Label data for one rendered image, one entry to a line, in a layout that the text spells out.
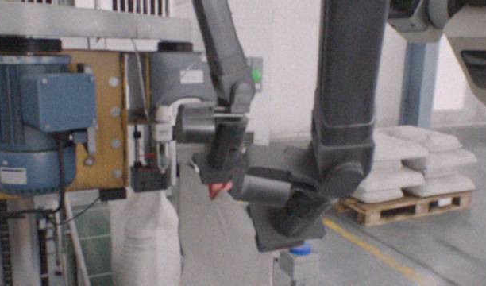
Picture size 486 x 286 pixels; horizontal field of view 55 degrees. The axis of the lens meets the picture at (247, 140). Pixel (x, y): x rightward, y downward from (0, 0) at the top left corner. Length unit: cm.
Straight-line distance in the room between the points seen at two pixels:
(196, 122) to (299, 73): 517
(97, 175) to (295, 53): 494
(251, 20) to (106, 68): 395
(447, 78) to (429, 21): 658
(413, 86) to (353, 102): 651
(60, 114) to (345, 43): 53
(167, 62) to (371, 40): 73
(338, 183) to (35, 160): 56
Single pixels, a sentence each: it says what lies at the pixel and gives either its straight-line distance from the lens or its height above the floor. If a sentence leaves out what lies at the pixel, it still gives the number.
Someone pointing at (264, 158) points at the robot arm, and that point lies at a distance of 53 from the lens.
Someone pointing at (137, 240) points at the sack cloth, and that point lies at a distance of 147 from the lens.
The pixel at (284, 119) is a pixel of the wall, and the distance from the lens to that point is 592.
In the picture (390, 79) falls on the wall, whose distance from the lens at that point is 683.
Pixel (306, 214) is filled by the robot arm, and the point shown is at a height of 116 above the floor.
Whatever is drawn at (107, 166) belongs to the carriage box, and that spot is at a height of 108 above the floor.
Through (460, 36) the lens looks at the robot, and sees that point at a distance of 87.
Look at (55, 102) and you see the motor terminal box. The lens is 81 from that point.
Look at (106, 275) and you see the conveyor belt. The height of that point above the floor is 38.
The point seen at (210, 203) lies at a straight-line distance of 98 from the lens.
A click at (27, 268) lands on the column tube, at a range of 124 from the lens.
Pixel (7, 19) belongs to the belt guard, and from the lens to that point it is 86.
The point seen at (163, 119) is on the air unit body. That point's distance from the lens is 106.
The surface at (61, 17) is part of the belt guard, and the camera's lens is 88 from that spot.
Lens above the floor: 136
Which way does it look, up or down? 11 degrees down
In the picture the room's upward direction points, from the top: 1 degrees clockwise
